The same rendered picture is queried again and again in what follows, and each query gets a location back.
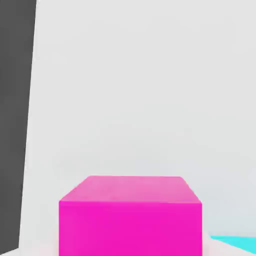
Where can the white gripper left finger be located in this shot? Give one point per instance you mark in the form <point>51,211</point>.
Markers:
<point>42,251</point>

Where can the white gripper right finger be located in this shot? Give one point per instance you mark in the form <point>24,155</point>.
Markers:
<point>214,249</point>

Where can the small magenta cube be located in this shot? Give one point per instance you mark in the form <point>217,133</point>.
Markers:
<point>130,226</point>

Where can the small cyan cube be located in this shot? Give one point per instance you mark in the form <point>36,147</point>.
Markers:
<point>243,243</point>

